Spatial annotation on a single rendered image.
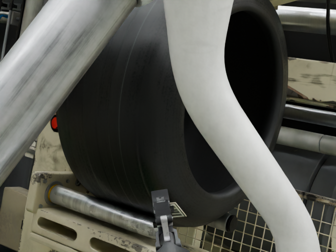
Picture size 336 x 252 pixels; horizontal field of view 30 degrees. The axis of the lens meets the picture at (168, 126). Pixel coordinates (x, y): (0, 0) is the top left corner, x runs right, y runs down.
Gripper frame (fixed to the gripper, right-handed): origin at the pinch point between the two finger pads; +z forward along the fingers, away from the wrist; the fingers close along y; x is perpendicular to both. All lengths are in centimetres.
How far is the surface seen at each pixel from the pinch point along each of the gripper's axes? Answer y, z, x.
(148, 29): -23.5, 24.7, 2.9
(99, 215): 17.7, 26.2, -14.0
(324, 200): 33, 39, 41
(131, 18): -24.8, 29.1, 0.1
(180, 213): 14.5, 17.0, 3.6
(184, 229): 61, 75, 6
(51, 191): 16.4, 37.4, -25.1
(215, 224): 31.7, 34.9, 12.6
